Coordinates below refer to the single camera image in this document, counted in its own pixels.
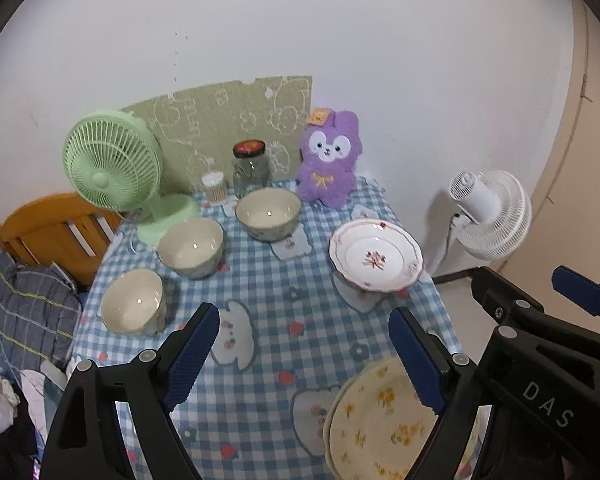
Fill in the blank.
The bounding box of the floral ceramic bowl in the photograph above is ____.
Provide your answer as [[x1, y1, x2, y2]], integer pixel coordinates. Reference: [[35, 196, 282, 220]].
[[235, 188, 302, 243], [157, 217, 225, 280], [100, 268, 168, 337]]

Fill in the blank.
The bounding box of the black metal bar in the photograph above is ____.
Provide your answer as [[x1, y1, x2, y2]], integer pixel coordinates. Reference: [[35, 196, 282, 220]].
[[431, 266, 481, 287]]

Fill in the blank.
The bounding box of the purple plush rabbit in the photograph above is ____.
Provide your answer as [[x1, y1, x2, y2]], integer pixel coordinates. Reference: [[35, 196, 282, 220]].
[[295, 106, 365, 209]]

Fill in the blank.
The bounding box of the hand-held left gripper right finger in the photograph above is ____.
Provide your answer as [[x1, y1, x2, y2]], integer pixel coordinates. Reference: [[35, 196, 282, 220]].
[[387, 306, 566, 480]]

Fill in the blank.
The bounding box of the white garment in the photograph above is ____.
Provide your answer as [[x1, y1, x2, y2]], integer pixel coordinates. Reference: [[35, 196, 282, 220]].
[[20, 360, 68, 433]]

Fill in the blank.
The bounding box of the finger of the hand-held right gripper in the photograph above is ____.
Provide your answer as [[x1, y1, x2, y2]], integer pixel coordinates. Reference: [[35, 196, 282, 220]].
[[470, 266, 600, 361], [552, 266, 600, 318]]

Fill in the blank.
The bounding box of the beige door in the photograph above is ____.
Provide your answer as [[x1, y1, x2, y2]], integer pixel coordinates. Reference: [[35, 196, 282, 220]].
[[527, 0, 600, 301]]

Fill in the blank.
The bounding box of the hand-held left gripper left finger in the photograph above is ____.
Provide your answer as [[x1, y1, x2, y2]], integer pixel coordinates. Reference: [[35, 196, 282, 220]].
[[40, 302, 221, 480]]

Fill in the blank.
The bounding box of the green printed board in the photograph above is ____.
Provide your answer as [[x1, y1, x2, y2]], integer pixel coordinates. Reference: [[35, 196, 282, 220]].
[[120, 75, 313, 196]]

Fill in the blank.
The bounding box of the pink patterned scalloped plate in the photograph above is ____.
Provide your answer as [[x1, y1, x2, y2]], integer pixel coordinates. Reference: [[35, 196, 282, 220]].
[[328, 219, 424, 295]]

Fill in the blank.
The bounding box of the glass jar with dark lid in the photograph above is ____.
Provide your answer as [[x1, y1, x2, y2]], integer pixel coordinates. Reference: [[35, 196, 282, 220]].
[[231, 139, 271, 198]]

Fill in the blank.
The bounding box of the cotton swab container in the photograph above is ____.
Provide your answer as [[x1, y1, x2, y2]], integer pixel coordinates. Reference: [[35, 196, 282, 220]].
[[201, 172, 227, 204]]

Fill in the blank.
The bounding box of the white fan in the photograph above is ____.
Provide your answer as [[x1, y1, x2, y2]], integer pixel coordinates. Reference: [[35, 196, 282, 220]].
[[448, 170, 532, 261]]

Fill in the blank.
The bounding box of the blue checked printed tablecloth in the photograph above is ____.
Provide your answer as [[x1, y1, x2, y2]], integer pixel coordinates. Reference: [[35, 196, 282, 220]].
[[70, 177, 481, 480]]

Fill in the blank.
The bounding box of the grey plaid quilt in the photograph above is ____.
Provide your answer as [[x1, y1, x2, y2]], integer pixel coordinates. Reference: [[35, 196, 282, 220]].
[[0, 255, 83, 376]]

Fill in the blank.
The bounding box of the black fan cable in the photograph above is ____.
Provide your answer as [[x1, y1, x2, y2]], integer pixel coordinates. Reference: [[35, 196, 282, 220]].
[[442, 214, 465, 277]]

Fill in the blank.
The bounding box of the green desk fan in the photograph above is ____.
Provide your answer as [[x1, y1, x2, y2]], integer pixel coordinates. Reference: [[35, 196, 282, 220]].
[[62, 108, 201, 248]]

